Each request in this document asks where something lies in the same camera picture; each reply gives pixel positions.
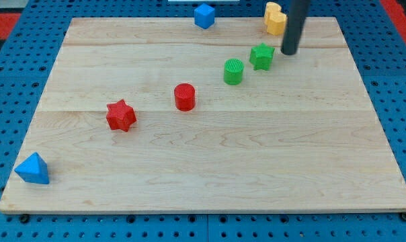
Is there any red star block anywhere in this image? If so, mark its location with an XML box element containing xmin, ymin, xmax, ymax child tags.
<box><xmin>106</xmin><ymin>99</ymin><xmax>137</xmax><ymax>132</ymax></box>

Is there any green star block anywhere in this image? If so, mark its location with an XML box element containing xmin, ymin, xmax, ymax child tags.
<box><xmin>249</xmin><ymin>43</ymin><xmax>275</xmax><ymax>71</ymax></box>

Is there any blue cube block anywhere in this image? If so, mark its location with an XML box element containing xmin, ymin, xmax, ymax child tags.
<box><xmin>194</xmin><ymin>3</ymin><xmax>215</xmax><ymax>29</ymax></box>

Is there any red cylinder block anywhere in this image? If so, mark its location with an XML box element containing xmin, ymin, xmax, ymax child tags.
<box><xmin>173</xmin><ymin>83</ymin><xmax>196</xmax><ymax>112</ymax></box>

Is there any green cylinder block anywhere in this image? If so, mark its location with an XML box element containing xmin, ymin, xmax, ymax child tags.
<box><xmin>223</xmin><ymin>58</ymin><xmax>244</xmax><ymax>85</ymax></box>

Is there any wooden board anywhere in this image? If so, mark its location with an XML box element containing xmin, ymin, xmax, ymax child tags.
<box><xmin>0</xmin><ymin>17</ymin><xmax>406</xmax><ymax>214</ymax></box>

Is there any yellow heart block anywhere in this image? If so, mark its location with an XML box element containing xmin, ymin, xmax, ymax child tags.
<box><xmin>263</xmin><ymin>2</ymin><xmax>287</xmax><ymax>36</ymax></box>

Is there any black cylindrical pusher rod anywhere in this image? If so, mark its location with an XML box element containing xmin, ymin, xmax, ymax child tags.
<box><xmin>281</xmin><ymin>0</ymin><xmax>311</xmax><ymax>55</ymax></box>

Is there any blue triangle block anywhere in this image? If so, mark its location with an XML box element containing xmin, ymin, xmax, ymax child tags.
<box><xmin>14</xmin><ymin>152</ymin><xmax>50</xmax><ymax>184</ymax></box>

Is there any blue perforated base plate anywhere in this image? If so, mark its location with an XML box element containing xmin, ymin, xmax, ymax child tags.
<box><xmin>0</xmin><ymin>1</ymin><xmax>406</xmax><ymax>241</ymax></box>

